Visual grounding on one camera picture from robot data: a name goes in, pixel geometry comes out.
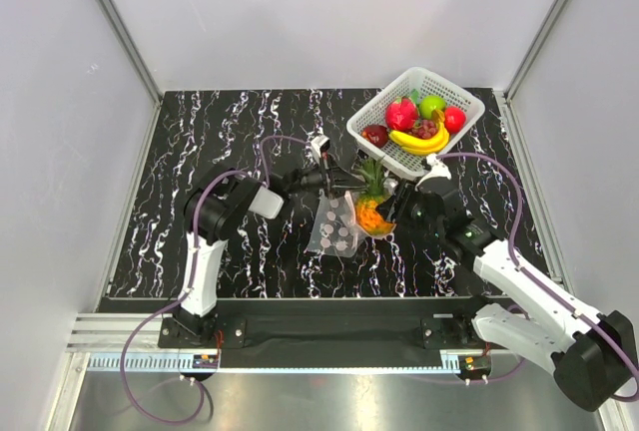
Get dark red plum toy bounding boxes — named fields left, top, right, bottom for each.
left=361, top=125, right=388, bottom=149

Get clear pink-dotted zip bag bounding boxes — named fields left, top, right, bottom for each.
left=307, top=180, right=395, bottom=258

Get black marble pattern mat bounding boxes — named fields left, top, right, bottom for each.
left=99, top=88, right=557, bottom=312

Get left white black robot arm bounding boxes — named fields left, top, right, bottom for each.
left=172, top=155, right=364, bottom=347

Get left connector board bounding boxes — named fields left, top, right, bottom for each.
left=192, top=351, right=220, bottom=370

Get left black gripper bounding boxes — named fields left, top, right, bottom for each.
left=287, top=153, right=365, bottom=201

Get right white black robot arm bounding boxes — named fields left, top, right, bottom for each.
left=376, top=178, right=638, bottom=411

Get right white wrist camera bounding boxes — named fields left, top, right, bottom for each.
left=416, top=154, right=451, bottom=187

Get connector board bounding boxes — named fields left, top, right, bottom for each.
left=460, top=354, right=492, bottom=373
left=192, top=351, right=220, bottom=370

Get right aluminium frame post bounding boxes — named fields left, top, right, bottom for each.
left=503, top=0, right=571, bottom=102

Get purple grape bunch toy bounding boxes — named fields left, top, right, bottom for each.
left=409, top=120, right=438, bottom=140

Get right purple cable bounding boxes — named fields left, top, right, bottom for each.
left=433, top=151, right=638, bottom=400

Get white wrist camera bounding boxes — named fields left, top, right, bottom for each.
left=310, top=135, right=330, bottom=163
left=416, top=154, right=451, bottom=187

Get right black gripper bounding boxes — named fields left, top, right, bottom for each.
left=374, top=179, right=443, bottom=238

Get right connector board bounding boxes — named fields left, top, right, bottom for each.
left=460, top=354, right=492, bottom=373

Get green apple toy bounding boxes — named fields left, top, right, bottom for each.
left=418, top=95, right=446, bottom=120

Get white slotted cable duct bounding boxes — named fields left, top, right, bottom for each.
left=88, top=350, right=461, bottom=374

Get left aluminium frame post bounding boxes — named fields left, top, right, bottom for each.
left=72, top=0, right=164, bottom=103

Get red apple toy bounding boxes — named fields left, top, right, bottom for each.
left=444, top=106, right=466, bottom=135

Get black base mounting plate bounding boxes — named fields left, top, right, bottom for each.
left=159, top=296, right=494, bottom=349

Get white plastic mesh basket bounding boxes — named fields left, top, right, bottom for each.
left=346, top=67, right=485, bottom=181

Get aluminium frame post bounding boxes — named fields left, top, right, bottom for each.
left=503, top=0, right=571, bottom=102
left=72, top=0, right=164, bottom=103

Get red dragon fruit toy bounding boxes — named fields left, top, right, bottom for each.
left=385, top=98, right=419, bottom=132

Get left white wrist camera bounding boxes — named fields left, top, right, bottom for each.
left=310, top=135, right=330, bottom=163

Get orange toy pineapple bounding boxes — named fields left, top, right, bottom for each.
left=354, top=158, right=394, bottom=237

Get yellow banana bunch toy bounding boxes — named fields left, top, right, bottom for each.
left=388, top=124, right=450, bottom=156

